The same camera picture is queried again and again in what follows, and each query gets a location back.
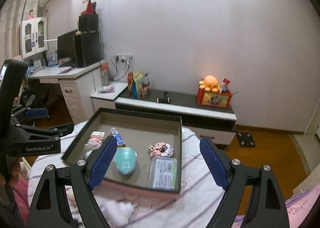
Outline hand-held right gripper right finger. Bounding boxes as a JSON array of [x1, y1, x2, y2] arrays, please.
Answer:
[[199, 136, 290, 228]]

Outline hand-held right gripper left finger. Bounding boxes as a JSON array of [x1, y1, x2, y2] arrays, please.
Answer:
[[26, 135, 118, 228]]

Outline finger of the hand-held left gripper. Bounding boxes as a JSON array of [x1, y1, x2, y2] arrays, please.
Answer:
[[14, 122, 75, 141], [11, 107, 50, 122]]

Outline teal oval case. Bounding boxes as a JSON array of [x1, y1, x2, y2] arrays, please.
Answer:
[[113, 147, 137, 175]]

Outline pink white plush toy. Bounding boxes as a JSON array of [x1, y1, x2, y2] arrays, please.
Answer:
[[84, 131, 107, 156]]

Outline blue striped card pack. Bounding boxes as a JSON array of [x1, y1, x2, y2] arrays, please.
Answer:
[[110, 128, 125, 147]]

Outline small white plush toy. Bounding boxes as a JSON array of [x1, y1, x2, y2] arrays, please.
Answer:
[[104, 199, 140, 222]]

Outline pink box with black rim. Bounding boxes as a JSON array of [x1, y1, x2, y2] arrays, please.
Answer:
[[61, 108, 182, 195]]

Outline clear plastic case green label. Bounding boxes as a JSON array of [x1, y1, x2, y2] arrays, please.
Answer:
[[148, 157, 178, 190]]

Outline pink block figure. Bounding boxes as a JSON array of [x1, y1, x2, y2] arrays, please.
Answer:
[[147, 142, 173, 161]]

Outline person's left hand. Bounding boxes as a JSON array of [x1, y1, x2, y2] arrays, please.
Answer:
[[11, 158, 27, 185]]

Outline black office chair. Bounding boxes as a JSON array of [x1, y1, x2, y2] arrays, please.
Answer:
[[20, 81, 50, 121]]

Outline striped white tablecloth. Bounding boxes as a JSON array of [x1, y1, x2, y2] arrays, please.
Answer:
[[27, 121, 238, 228]]

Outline black bathroom scale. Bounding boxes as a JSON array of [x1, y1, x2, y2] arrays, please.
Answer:
[[237, 132, 256, 147]]

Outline blue white boxes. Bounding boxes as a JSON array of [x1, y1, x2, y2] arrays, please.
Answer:
[[47, 50, 58, 65]]

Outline white glass-door cabinet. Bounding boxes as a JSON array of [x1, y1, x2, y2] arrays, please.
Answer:
[[19, 16, 48, 59]]

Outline white desk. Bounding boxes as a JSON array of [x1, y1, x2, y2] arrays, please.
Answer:
[[26, 59, 107, 125]]

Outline low black white cabinet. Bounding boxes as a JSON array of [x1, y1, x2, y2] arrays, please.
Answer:
[[115, 89, 237, 146]]

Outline black monitor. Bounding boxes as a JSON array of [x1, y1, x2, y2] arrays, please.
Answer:
[[57, 30, 78, 65]]

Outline red storage box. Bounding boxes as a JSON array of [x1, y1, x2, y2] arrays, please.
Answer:
[[197, 86, 233, 107]]

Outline small white side cabinet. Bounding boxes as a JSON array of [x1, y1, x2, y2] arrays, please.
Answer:
[[91, 82, 128, 114]]

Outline water bottle orange cap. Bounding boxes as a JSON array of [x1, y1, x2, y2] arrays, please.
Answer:
[[101, 63, 110, 86]]

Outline black computer tower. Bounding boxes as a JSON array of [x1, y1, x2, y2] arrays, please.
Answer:
[[74, 31, 102, 68]]

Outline orange octopus plush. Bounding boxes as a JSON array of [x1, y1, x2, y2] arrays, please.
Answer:
[[199, 75, 221, 92]]

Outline small black device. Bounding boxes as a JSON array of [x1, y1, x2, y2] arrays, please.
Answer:
[[157, 91, 171, 104]]

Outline red orange snack bag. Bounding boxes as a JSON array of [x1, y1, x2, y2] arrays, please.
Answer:
[[127, 71, 135, 96]]

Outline blue yellow snack bag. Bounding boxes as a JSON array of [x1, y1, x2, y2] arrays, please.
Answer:
[[133, 72, 143, 99]]

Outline pale snack bag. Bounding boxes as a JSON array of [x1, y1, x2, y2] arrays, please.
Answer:
[[142, 73, 151, 97]]

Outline black speaker box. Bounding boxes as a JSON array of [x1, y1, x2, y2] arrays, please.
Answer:
[[79, 13, 99, 34]]

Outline pink quilt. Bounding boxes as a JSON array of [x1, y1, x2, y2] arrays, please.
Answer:
[[235, 188, 320, 228]]

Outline red triangular item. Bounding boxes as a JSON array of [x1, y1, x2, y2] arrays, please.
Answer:
[[84, 0, 97, 15]]

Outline white door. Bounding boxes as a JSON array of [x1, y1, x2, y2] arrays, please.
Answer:
[[301, 103, 320, 141]]

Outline black power cable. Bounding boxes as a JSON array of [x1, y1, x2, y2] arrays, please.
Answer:
[[110, 56, 130, 80]]

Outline white wall socket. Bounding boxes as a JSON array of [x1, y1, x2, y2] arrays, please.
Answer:
[[114, 53, 135, 62]]

